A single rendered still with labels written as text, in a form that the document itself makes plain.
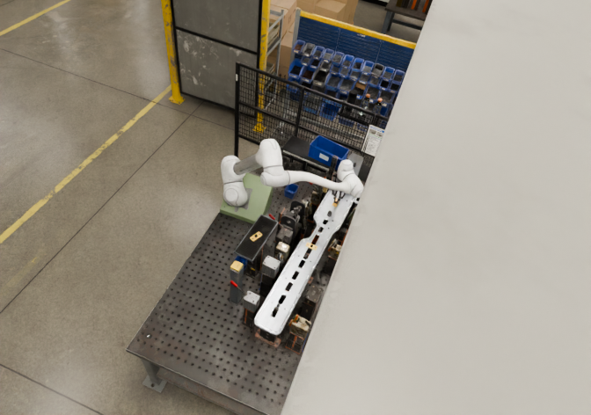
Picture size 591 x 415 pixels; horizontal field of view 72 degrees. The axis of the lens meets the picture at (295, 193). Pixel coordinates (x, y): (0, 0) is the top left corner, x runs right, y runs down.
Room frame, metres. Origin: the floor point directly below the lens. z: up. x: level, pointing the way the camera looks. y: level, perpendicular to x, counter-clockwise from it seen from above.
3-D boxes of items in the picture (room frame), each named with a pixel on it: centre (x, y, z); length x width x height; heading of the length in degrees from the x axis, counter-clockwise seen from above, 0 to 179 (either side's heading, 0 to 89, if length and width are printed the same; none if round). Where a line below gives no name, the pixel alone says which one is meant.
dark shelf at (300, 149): (2.66, -0.27, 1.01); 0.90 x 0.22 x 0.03; 72
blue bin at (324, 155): (2.68, -0.22, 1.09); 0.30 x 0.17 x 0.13; 66
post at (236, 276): (1.38, 0.29, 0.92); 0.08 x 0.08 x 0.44; 72
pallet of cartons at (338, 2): (6.95, 0.06, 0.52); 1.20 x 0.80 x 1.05; 164
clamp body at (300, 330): (1.13, -0.18, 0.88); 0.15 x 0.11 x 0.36; 72
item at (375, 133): (2.68, -0.59, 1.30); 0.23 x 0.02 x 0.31; 72
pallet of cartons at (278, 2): (5.61, 0.48, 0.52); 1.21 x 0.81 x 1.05; 171
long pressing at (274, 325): (1.72, -0.18, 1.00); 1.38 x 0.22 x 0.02; 162
